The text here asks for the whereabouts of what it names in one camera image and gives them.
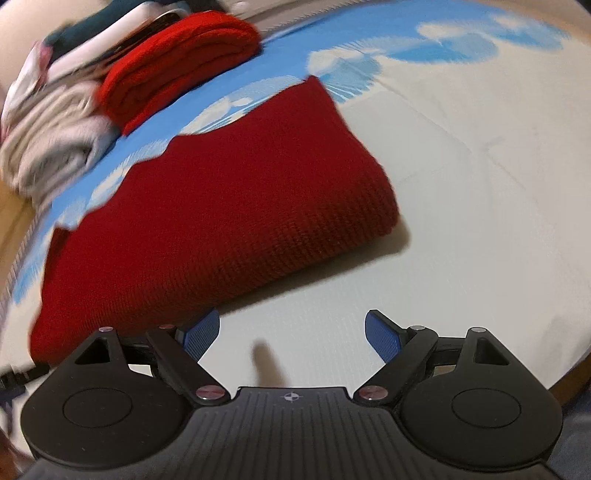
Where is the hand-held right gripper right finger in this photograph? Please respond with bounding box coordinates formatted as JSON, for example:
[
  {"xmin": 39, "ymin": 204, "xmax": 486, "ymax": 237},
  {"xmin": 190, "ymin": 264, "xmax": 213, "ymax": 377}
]
[{"xmin": 353, "ymin": 310, "xmax": 509, "ymax": 408}]

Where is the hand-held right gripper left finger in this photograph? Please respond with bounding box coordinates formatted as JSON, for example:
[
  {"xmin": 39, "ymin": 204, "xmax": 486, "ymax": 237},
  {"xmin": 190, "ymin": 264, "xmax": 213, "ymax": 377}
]
[{"xmin": 73, "ymin": 308, "xmax": 228, "ymax": 408}]

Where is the dark red knit sweater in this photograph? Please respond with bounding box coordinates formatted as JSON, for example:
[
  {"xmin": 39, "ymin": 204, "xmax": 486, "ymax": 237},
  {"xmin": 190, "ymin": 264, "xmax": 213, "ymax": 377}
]
[{"xmin": 29, "ymin": 75, "xmax": 400, "ymax": 366}]

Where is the white quilted bed cover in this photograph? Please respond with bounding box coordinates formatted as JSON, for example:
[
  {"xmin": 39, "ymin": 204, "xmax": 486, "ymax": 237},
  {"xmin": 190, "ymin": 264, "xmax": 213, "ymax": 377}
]
[{"xmin": 124, "ymin": 32, "xmax": 591, "ymax": 398}]

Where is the folded white fleece blanket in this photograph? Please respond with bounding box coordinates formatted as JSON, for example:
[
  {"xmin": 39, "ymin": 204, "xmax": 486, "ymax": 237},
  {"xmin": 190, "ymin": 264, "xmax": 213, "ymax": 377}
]
[{"xmin": 0, "ymin": 85, "xmax": 122, "ymax": 210}]

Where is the folded bright red blanket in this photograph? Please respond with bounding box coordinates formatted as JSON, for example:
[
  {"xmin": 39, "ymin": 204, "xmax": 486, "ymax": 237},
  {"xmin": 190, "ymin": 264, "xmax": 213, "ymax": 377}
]
[{"xmin": 98, "ymin": 11, "xmax": 262, "ymax": 136}]

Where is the blue white printed bed sheet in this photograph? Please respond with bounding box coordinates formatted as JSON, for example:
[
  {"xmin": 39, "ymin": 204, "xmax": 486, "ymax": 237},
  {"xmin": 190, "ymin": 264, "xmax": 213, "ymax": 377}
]
[{"xmin": 11, "ymin": 8, "xmax": 571, "ymax": 308}]

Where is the white pink folded quilt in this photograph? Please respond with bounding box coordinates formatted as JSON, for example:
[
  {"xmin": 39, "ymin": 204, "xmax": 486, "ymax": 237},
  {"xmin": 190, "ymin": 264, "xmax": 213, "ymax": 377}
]
[{"xmin": 0, "ymin": 28, "xmax": 116, "ymax": 139}]

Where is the dark teal cloth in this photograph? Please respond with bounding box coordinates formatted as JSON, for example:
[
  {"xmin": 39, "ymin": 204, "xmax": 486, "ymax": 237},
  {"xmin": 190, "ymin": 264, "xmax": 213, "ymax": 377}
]
[{"xmin": 46, "ymin": 0, "xmax": 185, "ymax": 63}]

